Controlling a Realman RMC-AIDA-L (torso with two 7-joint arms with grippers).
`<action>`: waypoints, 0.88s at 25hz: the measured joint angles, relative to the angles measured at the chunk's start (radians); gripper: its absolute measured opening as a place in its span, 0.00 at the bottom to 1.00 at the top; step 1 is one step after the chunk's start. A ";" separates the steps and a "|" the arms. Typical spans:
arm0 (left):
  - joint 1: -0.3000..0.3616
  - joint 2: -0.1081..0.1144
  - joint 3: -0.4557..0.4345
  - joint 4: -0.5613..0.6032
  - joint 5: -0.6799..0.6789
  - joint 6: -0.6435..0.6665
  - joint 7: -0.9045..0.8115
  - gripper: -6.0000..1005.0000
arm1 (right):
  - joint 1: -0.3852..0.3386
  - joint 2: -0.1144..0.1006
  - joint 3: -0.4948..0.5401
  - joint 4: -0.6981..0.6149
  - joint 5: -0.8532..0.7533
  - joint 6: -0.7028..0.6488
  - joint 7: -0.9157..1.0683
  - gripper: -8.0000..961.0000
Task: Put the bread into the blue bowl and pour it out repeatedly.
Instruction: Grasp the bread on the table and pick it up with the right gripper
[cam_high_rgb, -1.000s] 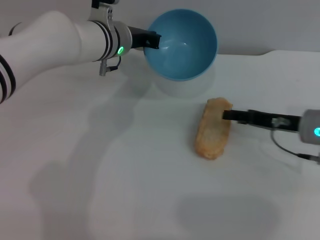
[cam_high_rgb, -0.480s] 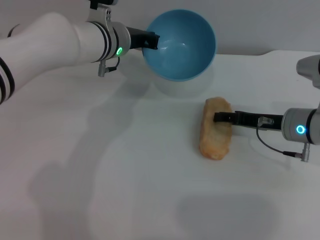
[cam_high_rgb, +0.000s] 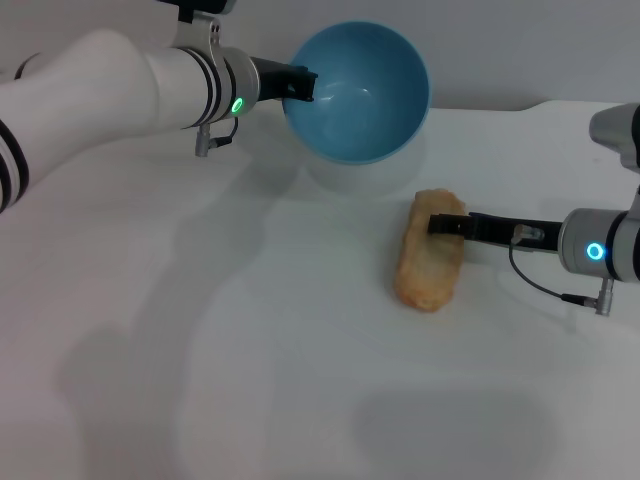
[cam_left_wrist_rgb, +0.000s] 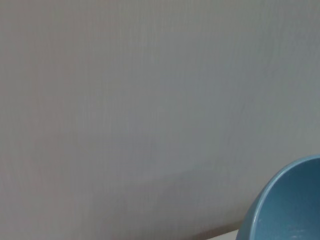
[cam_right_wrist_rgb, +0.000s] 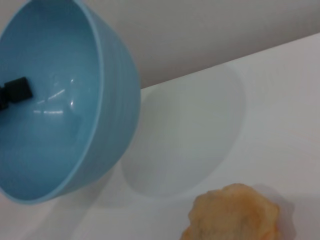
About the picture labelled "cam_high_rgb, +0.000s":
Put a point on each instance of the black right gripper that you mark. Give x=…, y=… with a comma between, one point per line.
x=495, y=231

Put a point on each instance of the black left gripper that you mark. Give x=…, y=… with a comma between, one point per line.
x=270, y=77

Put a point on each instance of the orange striped bread loaf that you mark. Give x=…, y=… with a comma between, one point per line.
x=427, y=270

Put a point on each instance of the blue bowl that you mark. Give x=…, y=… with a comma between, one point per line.
x=360, y=120

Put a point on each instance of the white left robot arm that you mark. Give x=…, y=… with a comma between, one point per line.
x=110, y=90

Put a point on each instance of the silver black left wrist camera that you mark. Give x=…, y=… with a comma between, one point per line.
x=205, y=7

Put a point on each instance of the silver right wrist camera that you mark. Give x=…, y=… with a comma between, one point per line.
x=617, y=130

